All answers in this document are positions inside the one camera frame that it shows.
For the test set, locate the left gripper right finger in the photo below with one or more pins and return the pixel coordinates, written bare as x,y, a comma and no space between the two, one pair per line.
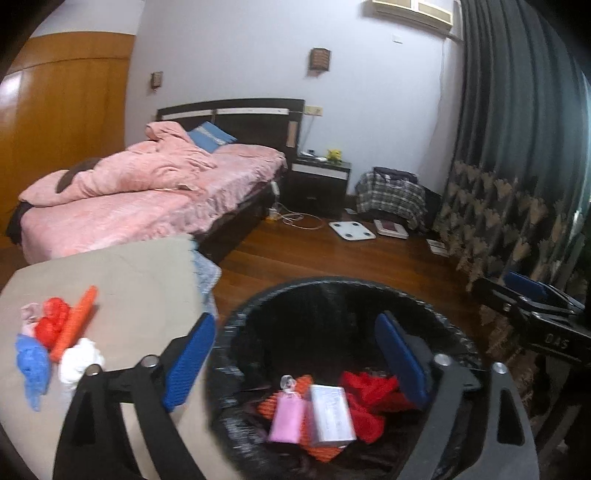
484,405

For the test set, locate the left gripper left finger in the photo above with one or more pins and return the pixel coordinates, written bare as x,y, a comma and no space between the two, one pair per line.
94,443

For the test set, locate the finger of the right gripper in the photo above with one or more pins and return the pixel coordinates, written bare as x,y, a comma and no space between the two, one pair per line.
541,293
502,299

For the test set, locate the blue plastic bag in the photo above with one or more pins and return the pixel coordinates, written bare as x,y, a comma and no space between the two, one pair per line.
33,361

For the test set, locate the white blue cardboard box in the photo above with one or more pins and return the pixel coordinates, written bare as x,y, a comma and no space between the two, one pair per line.
330,423

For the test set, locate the red plastic bag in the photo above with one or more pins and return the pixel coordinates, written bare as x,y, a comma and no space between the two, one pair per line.
55,313

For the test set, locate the pink small sock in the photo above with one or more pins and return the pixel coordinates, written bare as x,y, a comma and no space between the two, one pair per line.
30,316

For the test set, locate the dark green curtain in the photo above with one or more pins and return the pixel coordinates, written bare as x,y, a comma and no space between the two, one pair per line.
518,191

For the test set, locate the white crumpled tissue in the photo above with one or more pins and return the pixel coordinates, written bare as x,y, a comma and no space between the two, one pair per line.
77,359

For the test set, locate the orange mesh tube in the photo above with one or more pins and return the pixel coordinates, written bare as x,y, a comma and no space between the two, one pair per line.
74,325

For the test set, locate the orange mesh in bin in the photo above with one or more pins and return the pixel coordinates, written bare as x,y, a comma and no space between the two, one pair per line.
299,385

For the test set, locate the plaid cloth on chair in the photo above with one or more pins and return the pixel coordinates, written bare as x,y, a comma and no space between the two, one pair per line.
392,192

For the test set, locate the pink sachet in bin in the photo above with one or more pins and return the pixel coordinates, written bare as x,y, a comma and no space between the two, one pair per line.
288,419

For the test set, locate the white bathroom scale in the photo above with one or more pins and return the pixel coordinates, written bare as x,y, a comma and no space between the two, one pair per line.
352,231

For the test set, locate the light blue knitted cloth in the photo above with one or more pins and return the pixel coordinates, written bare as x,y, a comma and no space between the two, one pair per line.
208,274

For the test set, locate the black white nightstand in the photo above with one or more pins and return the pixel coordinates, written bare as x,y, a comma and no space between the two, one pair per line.
316,187

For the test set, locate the yellow plush toy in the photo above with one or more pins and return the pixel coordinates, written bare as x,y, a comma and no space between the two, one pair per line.
334,155

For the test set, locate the white air conditioner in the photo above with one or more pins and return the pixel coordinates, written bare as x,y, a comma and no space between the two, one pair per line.
419,12

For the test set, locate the pink quilt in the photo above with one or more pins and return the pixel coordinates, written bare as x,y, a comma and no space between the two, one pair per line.
166,159

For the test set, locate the dark wooden bed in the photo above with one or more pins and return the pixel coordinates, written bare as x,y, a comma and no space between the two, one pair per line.
229,200

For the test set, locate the blue pillow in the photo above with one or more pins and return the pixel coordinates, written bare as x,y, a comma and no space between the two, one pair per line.
209,138

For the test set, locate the wooden wardrobe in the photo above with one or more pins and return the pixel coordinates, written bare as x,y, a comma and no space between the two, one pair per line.
62,101

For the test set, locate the brown wall lamp right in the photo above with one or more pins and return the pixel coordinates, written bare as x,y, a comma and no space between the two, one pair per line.
319,60

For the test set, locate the brown wall lamp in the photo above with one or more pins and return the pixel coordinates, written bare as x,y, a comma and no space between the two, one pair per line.
319,60
156,80

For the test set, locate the brown wall lamp left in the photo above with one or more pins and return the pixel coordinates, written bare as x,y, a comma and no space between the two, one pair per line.
156,80

